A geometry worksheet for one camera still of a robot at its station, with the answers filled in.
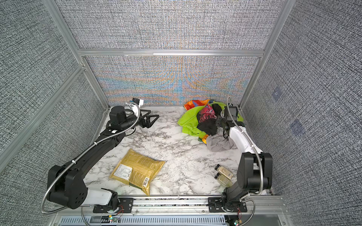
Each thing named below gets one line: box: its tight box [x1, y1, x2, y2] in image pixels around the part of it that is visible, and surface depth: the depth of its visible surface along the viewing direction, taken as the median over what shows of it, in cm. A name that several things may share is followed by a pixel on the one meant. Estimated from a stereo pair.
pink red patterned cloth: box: [198, 104, 218, 123], surface depth 95 cm
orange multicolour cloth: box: [183, 99, 211, 111], surface depth 119 cm
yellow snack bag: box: [109, 148, 165, 196], surface depth 81 cm
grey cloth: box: [205, 126, 238, 153], surface depth 93 cm
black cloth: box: [196, 103, 223, 137], surface depth 95 cm
